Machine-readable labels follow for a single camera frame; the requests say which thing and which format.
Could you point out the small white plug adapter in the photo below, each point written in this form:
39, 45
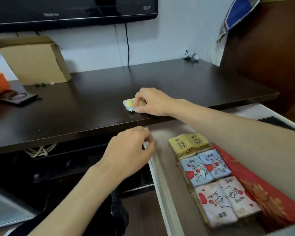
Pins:
192, 56

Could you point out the person's right thumb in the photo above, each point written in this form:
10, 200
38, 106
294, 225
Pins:
141, 110

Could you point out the person's right hand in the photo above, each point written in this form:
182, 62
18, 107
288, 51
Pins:
155, 102

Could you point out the person's left forearm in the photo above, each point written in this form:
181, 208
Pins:
76, 203

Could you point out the white drawer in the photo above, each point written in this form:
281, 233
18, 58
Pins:
167, 194

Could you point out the red gold patterned cloth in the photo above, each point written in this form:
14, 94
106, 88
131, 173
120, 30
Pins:
265, 194

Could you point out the brown wooden cabinet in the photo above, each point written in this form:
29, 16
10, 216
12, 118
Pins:
268, 51

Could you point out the grey glass panel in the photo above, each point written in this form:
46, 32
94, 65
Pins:
7, 208

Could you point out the person's left fingers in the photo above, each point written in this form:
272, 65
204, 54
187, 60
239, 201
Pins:
146, 141

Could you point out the white heart print tissue packet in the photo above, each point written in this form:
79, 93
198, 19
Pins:
215, 205
238, 196

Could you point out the small yellow tissue packet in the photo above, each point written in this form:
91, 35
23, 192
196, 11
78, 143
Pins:
130, 104

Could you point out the person's left hand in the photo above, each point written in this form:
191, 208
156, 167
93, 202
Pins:
124, 154

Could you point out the black wallet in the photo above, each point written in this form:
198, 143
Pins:
18, 97

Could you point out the black television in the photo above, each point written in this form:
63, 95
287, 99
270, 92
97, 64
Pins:
64, 11

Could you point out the blue heart print tissue packet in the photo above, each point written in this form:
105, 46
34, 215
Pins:
195, 172
216, 164

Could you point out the black bag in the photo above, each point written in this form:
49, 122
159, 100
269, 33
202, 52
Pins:
118, 215

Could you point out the brown cardboard box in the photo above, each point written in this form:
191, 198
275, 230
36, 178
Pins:
35, 61

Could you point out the small black screws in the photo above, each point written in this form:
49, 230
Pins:
40, 84

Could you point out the person's right forearm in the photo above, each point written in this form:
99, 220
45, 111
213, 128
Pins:
238, 142

